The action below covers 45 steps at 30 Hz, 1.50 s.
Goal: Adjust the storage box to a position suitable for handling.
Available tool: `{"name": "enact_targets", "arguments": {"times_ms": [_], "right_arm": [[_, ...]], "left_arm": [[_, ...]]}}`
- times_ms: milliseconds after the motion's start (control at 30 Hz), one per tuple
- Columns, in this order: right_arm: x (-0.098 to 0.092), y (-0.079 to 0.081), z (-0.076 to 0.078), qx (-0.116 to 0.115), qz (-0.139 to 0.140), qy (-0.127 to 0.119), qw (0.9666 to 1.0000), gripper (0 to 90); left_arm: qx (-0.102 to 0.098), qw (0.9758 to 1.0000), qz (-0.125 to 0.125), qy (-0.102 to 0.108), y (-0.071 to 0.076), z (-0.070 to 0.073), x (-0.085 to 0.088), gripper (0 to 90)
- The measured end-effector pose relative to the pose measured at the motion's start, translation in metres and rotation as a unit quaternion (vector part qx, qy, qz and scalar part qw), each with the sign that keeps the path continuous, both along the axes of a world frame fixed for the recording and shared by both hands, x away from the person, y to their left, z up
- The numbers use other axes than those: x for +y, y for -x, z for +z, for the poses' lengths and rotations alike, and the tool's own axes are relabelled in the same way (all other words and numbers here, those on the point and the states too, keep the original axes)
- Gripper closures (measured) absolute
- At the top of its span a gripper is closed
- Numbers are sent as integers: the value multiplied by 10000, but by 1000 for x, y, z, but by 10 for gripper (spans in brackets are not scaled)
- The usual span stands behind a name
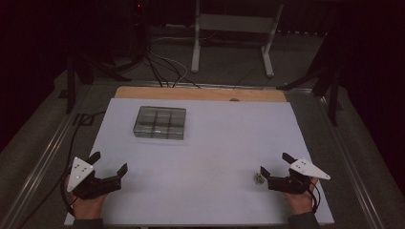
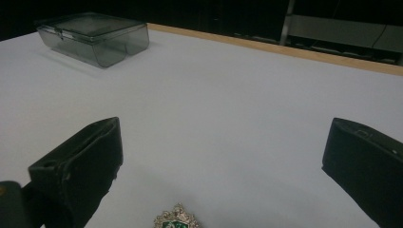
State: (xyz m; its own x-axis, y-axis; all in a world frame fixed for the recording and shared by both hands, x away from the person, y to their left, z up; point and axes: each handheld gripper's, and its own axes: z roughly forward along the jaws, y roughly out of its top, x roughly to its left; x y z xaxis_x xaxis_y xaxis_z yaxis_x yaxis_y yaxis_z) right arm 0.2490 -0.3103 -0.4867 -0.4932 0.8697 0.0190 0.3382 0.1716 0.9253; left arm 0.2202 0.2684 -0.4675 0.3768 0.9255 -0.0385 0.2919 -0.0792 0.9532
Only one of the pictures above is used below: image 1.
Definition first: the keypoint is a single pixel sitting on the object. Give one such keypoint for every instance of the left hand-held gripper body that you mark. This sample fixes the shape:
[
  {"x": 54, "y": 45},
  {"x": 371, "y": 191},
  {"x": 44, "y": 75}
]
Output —
[{"x": 79, "y": 173}]

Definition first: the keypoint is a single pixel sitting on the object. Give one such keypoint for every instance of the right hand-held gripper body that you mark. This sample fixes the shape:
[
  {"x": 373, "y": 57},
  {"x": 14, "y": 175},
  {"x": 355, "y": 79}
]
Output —
[{"x": 291, "y": 184}]

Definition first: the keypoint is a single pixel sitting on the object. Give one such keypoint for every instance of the small metallic trinket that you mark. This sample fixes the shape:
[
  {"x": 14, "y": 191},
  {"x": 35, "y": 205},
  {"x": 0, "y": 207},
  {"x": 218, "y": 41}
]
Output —
[{"x": 259, "y": 178}]

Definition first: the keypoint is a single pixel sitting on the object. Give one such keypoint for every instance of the clear plastic compartment box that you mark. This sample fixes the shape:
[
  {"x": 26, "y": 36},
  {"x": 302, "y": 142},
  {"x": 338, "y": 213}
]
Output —
[{"x": 160, "y": 122}]

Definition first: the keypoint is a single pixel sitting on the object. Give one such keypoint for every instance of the person's right hand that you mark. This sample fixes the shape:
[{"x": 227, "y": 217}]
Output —
[{"x": 301, "y": 203}]

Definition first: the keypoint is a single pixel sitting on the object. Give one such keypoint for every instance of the person's left hand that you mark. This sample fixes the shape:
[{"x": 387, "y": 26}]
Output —
[{"x": 87, "y": 208}]

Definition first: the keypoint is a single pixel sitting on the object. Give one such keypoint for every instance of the white table mat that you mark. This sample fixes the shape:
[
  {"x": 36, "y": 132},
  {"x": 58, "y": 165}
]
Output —
[{"x": 203, "y": 159}]

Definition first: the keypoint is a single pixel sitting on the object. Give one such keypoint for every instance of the black tripod stand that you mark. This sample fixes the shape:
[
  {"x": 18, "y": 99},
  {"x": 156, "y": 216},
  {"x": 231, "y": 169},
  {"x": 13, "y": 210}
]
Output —
[
  {"x": 70, "y": 86},
  {"x": 332, "y": 95}
]

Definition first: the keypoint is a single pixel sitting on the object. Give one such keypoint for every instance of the dark equipment with red light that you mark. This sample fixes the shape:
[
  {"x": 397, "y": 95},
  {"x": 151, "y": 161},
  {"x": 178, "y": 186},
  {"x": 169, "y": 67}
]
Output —
[{"x": 137, "y": 25}]

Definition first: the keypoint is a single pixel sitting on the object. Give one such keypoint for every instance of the white metal stand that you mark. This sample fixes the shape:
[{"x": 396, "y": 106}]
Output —
[{"x": 232, "y": 23}]

